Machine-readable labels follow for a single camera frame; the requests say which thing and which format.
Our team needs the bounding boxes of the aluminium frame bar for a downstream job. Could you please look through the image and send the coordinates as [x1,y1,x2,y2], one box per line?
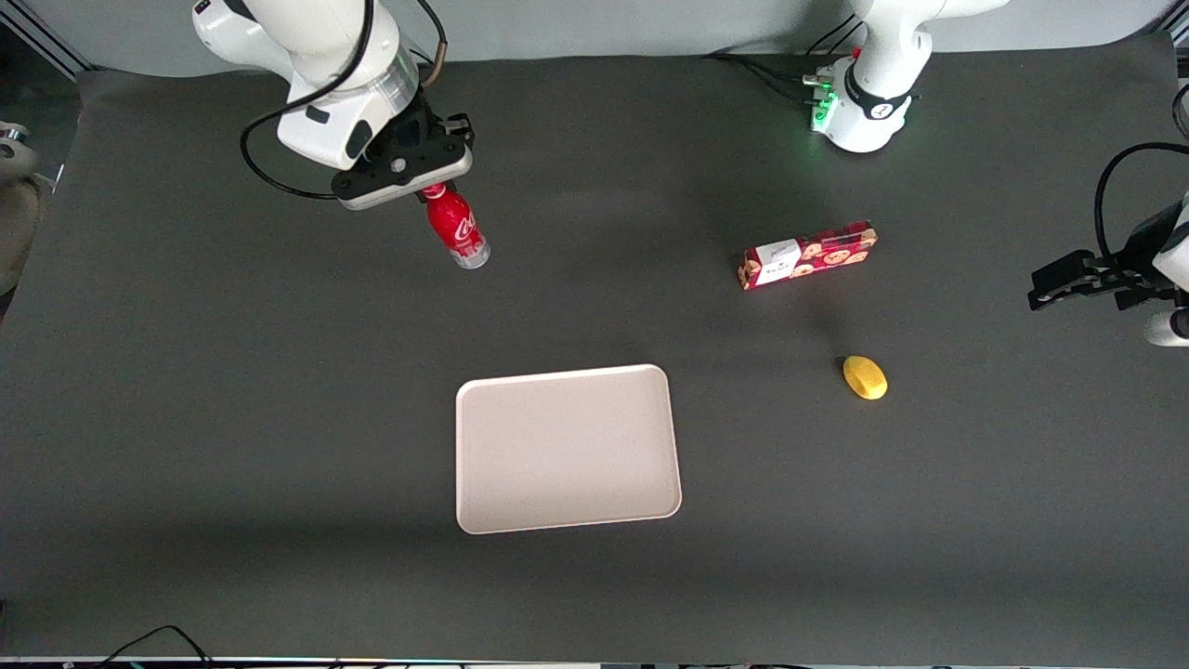
[0,0,96,80]

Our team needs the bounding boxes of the black cable at table edge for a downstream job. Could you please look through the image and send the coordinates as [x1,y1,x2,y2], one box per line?
[93,624,216,669]

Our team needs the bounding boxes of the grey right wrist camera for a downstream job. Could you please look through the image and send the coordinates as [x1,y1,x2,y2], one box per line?
[332,149,474,212]

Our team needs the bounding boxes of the red coke bottle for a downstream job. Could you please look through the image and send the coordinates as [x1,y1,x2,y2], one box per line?
[422,182,491,271]

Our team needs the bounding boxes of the dark grey table mat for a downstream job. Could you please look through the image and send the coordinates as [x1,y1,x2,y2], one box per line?
[0,33,1189,666]

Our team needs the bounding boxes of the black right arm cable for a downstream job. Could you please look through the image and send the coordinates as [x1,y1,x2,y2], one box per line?
[240,0,450,202]

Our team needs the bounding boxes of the grey rounded equipment piece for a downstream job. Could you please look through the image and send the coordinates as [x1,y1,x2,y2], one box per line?
[0,121,54,300]

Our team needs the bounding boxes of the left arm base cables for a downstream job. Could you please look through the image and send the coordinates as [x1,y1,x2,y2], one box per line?
[703,13,867,106]

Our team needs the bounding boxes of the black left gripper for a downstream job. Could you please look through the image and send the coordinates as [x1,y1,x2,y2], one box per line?
[1027,203,1186,311]

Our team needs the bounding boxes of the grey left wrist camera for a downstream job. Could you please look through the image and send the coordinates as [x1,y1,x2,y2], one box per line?
[1145,309,1189,348]

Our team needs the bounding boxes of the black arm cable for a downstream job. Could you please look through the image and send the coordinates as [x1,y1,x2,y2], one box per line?
[1093,141,1189,272]
[240,0,450,202]

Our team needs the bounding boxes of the yellow lemon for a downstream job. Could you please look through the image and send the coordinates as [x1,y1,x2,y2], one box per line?
[843,355,889,401]

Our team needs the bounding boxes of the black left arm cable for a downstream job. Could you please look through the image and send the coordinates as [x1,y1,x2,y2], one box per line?
[1093,141,1189,272]

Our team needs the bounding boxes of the beige rectangular tray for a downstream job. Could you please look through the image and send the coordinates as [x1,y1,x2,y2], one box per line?
[455,363,683,536]

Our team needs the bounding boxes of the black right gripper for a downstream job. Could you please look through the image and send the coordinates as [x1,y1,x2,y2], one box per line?
[370,91,476,203]

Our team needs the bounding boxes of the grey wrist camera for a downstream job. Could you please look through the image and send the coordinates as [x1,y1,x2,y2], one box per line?
[1145,309,1189,348]
[332,149,474,212]

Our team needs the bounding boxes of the red cookie box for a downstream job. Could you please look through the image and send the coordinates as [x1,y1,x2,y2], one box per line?
[738,220,879,292]

